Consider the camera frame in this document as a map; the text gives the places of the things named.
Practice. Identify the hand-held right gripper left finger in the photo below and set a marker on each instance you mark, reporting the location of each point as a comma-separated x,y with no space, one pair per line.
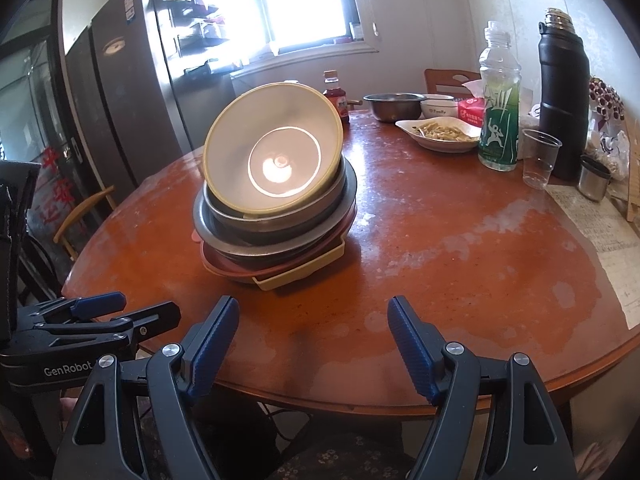
210,345

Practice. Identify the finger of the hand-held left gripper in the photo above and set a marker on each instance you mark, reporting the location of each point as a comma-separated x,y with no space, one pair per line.
97,304
150,320

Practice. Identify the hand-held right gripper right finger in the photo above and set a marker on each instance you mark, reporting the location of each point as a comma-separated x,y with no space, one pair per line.
410,345

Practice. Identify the large steel bowl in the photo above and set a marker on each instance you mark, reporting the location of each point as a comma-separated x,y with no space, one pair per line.
215,240

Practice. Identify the yellow square plate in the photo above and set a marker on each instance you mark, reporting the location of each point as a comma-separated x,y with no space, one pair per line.
290,280

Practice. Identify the small steel bowl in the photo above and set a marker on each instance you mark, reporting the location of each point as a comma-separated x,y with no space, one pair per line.
300,222

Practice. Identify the yellow bowl white inside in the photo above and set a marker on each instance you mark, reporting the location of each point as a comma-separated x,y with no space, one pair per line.
280,135

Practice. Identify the chair with yellow curved back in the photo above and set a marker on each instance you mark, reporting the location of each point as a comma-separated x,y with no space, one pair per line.
85,205

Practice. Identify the person's floral clothing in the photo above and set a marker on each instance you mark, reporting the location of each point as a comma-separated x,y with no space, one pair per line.
340,455

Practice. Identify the white sack red print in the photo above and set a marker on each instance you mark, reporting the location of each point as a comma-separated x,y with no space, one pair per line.
55,180

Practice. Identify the white plate with food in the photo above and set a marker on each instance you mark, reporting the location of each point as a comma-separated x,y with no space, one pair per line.
440,132

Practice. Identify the handwritten paper sheet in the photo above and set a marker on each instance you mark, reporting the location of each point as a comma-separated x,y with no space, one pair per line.
600,240

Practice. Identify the grey refrigerator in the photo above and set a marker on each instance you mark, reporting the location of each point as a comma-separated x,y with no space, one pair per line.
130,85

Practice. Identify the clear plastic cup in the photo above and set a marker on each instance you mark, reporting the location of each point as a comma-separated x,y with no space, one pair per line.
540,160

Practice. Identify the green label plastic bottle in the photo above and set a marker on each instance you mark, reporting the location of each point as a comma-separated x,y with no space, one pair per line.
497,125

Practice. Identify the steel bowl with food scraps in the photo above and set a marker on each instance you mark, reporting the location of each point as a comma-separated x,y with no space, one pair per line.
392,107

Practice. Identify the white printed bowl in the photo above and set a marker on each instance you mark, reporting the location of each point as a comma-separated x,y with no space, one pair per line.
437,107

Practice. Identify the red tissue pack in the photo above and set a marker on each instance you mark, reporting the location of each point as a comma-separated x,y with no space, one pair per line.
470,110

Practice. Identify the steel cup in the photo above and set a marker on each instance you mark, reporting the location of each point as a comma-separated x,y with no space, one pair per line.
594,180

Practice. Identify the brown sauce bottle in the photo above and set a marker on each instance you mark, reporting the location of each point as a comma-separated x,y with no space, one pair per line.
336,97

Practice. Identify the wooden chair carved back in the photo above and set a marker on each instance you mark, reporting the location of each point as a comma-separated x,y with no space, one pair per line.
445,77

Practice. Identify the black thermos flask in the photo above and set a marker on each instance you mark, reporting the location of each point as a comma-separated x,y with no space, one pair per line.
562,100

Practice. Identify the patterned snack bag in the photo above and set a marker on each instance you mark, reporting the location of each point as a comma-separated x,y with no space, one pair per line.
607,105

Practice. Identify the window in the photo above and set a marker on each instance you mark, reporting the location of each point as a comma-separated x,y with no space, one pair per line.
300,5

